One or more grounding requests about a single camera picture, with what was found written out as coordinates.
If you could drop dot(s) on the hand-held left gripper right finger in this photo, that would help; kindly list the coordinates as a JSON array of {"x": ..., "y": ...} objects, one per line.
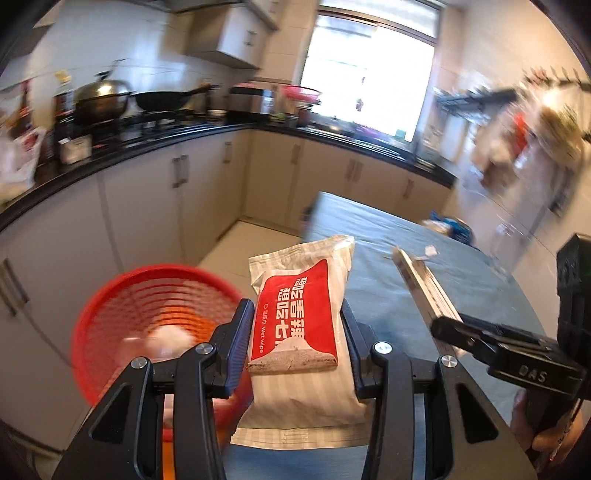
[{"x": 353, "y": 364}]

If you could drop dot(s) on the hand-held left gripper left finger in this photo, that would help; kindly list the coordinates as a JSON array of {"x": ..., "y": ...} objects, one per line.
[{"x": 239, "y": 348}]

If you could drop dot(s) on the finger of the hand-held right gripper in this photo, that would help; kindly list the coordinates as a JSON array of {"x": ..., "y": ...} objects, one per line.
[
  {"x": 450, "y": 328},
  {"x": 482, "y": 350}
]

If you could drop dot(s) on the white carton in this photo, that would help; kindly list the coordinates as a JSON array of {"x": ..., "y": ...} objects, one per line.
[{"x": 422, "y": 281}]

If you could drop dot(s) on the pink-white plastic bag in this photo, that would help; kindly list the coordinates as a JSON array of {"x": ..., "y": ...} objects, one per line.
[{"x": 173, "y": 339}]

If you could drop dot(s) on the white red-label wet wipes pack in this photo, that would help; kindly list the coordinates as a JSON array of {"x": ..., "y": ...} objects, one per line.
[{"x": 300, "y": 300}]

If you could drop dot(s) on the red plastic basket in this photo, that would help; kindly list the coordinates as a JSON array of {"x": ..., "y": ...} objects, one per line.
[{"x": 106, "y": 323}]

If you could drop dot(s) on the person's right hand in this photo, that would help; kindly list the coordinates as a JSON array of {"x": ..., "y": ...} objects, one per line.
[{"x": 524, "y": 420}]

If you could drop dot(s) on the clear glass pitcher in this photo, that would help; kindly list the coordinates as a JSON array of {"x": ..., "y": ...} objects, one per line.
[{"x": 505, "y": 247}]

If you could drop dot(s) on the blue plastic bag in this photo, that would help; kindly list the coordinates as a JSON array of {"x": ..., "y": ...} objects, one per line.
[{"x": 455, "y": 226}]

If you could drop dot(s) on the grey-blue tablecloth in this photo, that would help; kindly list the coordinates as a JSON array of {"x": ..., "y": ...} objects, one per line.
[{"x": 392, "y": 221}]

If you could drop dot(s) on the beige base cabinets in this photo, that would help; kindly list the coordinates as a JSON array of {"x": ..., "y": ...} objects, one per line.
[{"x": 147, "y": 198}]

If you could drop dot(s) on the brown hanging bag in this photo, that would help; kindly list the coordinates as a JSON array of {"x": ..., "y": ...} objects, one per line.
[{"x": 558, "y": 134}]

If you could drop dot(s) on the black kitchen countertop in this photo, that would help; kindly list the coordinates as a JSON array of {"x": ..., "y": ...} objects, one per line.
[{"x": 323, "y": 136}]

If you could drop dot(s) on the black gas stove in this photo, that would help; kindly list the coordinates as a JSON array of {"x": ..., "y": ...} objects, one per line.
[{"x": 152, "y": 122}]

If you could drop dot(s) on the steel rice cooker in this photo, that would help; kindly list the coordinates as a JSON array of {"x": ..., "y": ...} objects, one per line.
[{"x": 247, "y": 101}]

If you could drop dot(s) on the small steel container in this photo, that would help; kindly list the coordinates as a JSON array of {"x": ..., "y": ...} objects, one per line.
[{"x": 76, "y": 150}]

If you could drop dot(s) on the black wok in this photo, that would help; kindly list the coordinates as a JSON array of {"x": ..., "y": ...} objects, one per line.
[{"x": 166, "y": 99}]

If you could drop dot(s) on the pink plastic basin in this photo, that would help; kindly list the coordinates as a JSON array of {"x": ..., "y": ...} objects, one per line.
[{"x": 300, "y": 93}]

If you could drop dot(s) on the kitchen window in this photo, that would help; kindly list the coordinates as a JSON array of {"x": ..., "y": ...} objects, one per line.
[{"x": 364, "y": 78}]

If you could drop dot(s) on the steel lidded pot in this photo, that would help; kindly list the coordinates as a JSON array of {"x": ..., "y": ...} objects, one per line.
[{"x": 101, "y": 99}]

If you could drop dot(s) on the white plastic bag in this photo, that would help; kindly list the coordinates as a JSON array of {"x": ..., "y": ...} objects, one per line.
[{"x": 18, "y": 161}]

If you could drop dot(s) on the dark yellow-cap sauce bottle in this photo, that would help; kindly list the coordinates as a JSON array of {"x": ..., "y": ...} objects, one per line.
[{"x": 64, "y": 110}]

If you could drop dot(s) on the red-label sauce bottle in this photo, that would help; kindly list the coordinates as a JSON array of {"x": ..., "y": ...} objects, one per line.
[{"x": 25, "y": 110}]

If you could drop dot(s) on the black wall rack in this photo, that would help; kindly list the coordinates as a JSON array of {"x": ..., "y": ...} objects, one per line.
[{"x": 475, "y": 104}]

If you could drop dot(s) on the beige wall cabinets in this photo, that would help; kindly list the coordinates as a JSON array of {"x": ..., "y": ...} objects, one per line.
[{"x": 235, "y": 37}]

